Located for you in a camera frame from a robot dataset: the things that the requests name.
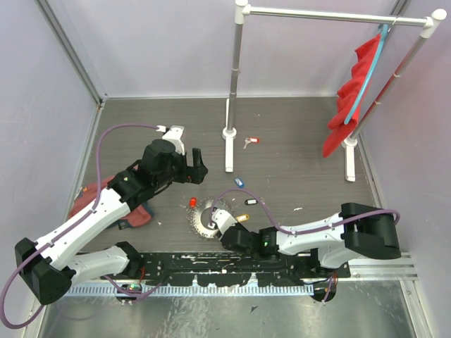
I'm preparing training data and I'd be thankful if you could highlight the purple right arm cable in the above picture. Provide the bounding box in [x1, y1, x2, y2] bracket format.
[209, 187, 402, 233]

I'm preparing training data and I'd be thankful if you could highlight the black key tag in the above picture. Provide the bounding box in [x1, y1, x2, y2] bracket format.
[245, 199, 259, 206]

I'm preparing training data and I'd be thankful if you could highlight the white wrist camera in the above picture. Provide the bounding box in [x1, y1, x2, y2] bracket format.
[156, 125, 185, 155]
[209, 208, 237, 237]

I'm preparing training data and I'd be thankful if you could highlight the red cloth on hanger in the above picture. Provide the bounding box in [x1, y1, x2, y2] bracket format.
[322, 33, 381, 158]

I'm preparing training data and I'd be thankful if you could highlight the yellow key tag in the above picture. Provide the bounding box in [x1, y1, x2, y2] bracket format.
[235, 214, 249, 223]

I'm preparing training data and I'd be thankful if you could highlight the metal disc with keyrings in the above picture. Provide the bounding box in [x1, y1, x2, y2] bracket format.
[186, 197, 233, 239]

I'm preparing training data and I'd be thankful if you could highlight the key with red tag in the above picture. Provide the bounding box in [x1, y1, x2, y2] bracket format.
[243, 137, 260, 149]

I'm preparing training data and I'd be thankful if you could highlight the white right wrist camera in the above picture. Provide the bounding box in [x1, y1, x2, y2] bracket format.
[209, 208, 237, 237]

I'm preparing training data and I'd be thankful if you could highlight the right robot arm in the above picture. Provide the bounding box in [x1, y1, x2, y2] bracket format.
[211, 203, 401, 277]

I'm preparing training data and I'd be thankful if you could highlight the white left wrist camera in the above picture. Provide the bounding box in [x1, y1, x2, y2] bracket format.
[156, 125, 185, 155]

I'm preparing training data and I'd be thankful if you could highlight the blue clothes hanger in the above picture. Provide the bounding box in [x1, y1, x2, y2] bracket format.
[340, 24, 390, 125]

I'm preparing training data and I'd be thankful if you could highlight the white clothes rack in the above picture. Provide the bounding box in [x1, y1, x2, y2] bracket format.
[222, 1, 447, 182]

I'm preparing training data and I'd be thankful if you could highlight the orange red key tag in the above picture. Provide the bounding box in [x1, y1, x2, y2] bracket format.
[190, 197, 197, 208]

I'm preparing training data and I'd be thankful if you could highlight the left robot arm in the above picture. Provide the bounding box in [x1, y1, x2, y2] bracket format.
[14, 139, 208, 305]

